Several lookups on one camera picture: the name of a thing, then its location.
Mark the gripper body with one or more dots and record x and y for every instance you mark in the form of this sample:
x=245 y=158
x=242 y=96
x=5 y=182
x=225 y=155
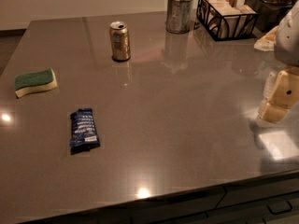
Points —
x=288 y=41

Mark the orange soda can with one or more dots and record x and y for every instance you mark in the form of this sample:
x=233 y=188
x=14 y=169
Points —
x=120 y=41

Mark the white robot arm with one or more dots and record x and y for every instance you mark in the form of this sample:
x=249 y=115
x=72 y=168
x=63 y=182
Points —
x=286 y=47

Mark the cream packet on table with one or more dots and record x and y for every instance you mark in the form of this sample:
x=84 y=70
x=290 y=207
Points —
x=267 y=42

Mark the dark dispenser with snacks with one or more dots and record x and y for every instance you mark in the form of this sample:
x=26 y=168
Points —
x=271 y=12

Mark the blue snack wrapper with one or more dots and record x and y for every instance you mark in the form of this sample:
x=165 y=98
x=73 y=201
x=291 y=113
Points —
x=84 y=136

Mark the green and yellow sponge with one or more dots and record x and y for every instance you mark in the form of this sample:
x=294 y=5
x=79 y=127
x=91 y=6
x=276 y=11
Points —
x=35 y=82

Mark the black wire napkin holder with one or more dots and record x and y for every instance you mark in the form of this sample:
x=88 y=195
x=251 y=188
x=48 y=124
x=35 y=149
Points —
x=225 y=20

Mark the black drawer handle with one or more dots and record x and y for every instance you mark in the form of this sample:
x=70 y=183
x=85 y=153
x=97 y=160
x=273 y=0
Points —
x=280 y=208

